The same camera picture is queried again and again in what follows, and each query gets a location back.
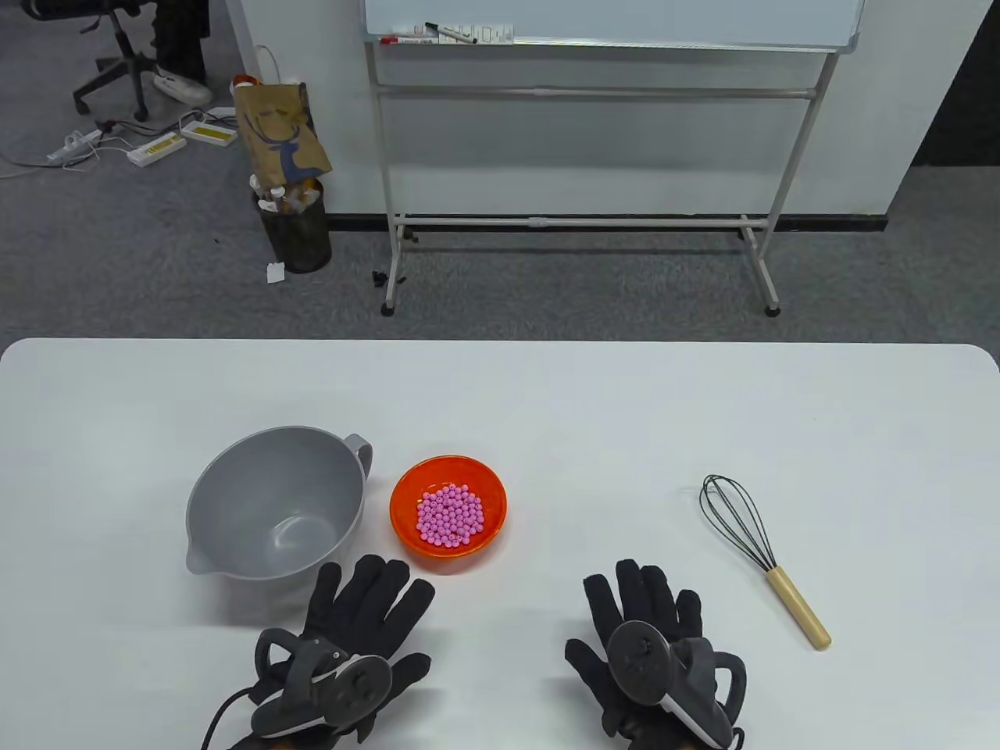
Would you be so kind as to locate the grey left hand controller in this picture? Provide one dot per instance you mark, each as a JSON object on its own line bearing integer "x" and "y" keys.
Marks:
{"x": 344, "y": 691}

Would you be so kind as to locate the brown paper bag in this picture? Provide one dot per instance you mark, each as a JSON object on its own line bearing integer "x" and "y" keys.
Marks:
{"x": 277, "y": 133}

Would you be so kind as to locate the person's right hand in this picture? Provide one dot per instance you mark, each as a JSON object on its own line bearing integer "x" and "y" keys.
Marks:
{"x": 641, "y": 598}

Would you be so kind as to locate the white power strip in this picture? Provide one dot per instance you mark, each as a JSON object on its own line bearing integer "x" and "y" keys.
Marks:
{"x": 72, "y": 146}

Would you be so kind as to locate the red capped white container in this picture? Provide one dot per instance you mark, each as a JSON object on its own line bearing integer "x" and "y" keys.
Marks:
{"x": 244, "y": 80}

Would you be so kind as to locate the orange bowl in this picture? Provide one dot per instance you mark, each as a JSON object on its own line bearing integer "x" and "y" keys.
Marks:
{"x": 406, "y": 508}

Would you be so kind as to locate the black office chair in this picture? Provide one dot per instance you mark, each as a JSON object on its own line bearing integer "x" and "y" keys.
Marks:
{"x": 125, "y": 47}

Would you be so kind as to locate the grey salad bowl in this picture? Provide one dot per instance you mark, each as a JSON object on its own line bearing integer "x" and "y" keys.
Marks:
{"x": 273, "y": 500}

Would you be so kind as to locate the grey right hand controller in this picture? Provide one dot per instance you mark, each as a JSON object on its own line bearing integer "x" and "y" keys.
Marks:
{"x": 637, "y": 660}

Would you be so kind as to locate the black marker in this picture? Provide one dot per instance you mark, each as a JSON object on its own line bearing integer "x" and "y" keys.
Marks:
{"x": 449, "y": 33}

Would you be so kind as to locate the whiteboard on metal stand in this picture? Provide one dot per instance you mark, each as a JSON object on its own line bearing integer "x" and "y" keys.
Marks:
{"x": 609, "y": 19}

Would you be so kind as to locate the white box with yellow label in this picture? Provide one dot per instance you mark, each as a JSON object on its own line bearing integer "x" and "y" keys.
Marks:
{"x": 156, "y": 148}
{"x": 209, "y": 133}

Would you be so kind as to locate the pile of discarded bottles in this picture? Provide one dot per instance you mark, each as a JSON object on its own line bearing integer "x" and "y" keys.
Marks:
{"x": 277, "y": 195}

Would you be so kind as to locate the pile of pink plastic beads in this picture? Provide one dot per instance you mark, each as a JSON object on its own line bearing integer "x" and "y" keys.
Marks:
{"x": 449, "y": 516}

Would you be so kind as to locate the person's left hand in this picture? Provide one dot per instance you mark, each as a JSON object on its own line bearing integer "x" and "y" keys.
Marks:
{"x": 367, "y": 609}

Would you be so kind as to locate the white paper scrap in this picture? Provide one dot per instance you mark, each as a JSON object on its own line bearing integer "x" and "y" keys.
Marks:
{"x": 275, "y": 273}

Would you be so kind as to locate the small black debris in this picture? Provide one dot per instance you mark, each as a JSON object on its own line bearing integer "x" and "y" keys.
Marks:
{"x": 380, "y": 276}

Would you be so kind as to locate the black mesh waste bin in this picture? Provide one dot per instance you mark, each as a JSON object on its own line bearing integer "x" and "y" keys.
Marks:
{"x": 301, "y": 238}

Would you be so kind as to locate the white whiteboard eraser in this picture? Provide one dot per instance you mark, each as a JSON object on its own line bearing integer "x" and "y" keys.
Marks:
{"x": 496, "y": 34}

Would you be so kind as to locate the small white adapter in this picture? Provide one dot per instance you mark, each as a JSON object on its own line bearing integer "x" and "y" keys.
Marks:
{"x": 220, "y": 112}

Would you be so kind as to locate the grey hand controller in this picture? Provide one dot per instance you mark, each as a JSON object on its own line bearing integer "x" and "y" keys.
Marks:
{"x": 344, "y": 691}
{"x": 637, "y": 660}

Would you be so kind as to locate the red marker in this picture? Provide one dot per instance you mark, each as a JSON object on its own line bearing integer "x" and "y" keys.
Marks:
{"x": 406, "y": 40}

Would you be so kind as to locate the black door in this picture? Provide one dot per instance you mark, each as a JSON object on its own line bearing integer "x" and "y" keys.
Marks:
{"x": 969, "y": 94}

